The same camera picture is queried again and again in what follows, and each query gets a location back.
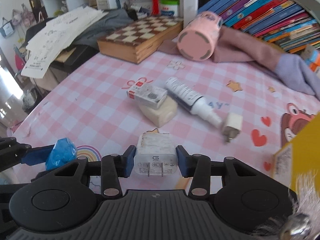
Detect blue wrapper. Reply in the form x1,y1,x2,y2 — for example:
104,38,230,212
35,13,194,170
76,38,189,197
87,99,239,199
46,138,77,171

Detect large white plug charger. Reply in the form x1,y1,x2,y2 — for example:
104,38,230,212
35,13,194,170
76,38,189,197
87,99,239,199
134,132,178,177

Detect small white usb charger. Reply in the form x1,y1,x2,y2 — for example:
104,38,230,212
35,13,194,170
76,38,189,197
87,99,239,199
222,113,243,143

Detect small red white box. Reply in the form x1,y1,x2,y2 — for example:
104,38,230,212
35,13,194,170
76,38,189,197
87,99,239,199
127,81,167,109

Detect beige eraser block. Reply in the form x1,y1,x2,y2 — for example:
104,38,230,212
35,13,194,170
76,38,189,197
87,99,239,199
138,96,178,128

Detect pink checkered table mat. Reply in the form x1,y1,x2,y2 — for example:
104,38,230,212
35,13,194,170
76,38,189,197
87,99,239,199
14,51,319,189

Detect white spray bottle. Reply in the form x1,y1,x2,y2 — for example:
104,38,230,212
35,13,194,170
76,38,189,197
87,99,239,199
165,77,222,128

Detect yellow cardboard box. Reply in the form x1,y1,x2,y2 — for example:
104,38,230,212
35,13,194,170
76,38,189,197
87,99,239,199
272,111,319,192

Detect pink cylindrical cup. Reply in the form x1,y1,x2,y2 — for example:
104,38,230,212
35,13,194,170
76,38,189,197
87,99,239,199
177,11,223,61

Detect wooden chess board box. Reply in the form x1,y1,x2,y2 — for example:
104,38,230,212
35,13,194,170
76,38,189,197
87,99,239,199
97,16,183,64

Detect stack of white papers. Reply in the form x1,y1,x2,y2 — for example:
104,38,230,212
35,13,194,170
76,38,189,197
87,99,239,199
21,7,108,79

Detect pink purple cloth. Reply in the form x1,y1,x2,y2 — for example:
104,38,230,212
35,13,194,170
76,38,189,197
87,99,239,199
158,26,319,98

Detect grey cloth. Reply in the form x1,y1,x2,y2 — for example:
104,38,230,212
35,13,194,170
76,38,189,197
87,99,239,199
72,9,133,50

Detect orange white small boxes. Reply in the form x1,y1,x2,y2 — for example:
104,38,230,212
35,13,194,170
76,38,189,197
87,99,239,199
301,44,320,77

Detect white green lid jar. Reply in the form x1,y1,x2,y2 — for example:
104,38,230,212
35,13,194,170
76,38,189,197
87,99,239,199
159,0,180,17

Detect row of leaning books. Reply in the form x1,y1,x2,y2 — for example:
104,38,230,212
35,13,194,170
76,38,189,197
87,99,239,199
197,0,319,55

